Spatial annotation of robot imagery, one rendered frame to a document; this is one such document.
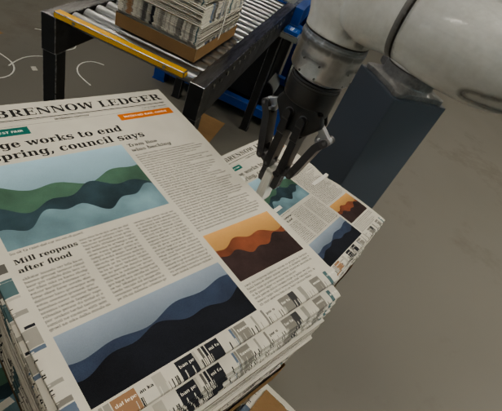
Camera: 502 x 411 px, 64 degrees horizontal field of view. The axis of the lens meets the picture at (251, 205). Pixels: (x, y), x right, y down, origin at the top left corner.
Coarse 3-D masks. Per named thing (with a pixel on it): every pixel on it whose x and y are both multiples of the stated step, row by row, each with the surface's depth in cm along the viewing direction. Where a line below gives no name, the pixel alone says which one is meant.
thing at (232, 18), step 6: (234, 0) 138; (240, 0) 145; (234, 6) 140; (240, 6) 148; (228, 12) 138; (234, 12) 143; (228, 18) 140; (234, 18) 146; (228, 24) 143; (234, 24) 151
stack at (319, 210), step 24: (240, 168) 92; (312, 168) 102; (288, 192) 92; (312, 192) 95; (336, 192) 98; (288, 216) 85; (312, 216) 88; (336, 216) 91; (360, 216) 94; (312, 240) 82; (336, 240) 85; (360, 240) 87; (336, 264) 79; (0, 384) 47; (0, 408) 45
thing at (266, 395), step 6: (264, 396) 79; (270, 396) 80; (258, 402) 78; (264, 402) 79; (270, 402) 79; (276, 402) 79; (252, 408) 77; (258, 408) 78; (264, 408) 78; (270, 408) 78; (276, 408) 79; (282, 408) 79
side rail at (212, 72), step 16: (272, 16) 193; (288, 16) 214; (256, 32) 170; (272, 32) 188; (240, 48) 151; (256, 48) 168; (224, 64) 136; (240, 64) 153; (192, 80) 121; (208, 80) 124; (224, 80) 139; (192, 96) 122; (208, 96) 128; (192, 112) 125
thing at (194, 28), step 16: (128, 0) 123; (144, 0) 121; (160, 0) 120; (176, 0) 118; (192, 0) 117; (208, 0) 116; (224, 0) 129; (128, 16) 126; (144, 16) 124; (160, 16) 122; (176, 16) 121; (192, 16) 119; (208, 16) 122; (160, 32) 126; (176, 32) 124; (192, 32) 122; (208, 32) 127
